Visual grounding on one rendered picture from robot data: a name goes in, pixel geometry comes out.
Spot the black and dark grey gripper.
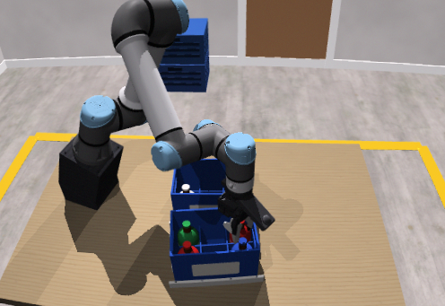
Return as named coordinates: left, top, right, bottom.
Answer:
left=218, top=178, right=253, bottom=244

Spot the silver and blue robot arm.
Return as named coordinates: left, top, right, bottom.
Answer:
left=73, top=0, right=275, bottom=232

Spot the green bottle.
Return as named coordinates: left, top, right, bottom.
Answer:
left=177, top=221, right=200, bottom=246

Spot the blue crate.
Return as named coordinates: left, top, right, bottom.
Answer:
left=170, top=159, right=226, bottom=210
left=170, top=207, right=260, bottom=281

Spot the red bottle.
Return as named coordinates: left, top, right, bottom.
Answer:
left=178, top=241, right=199, bottom=254
left=230, top=220, right=251, bottom=243

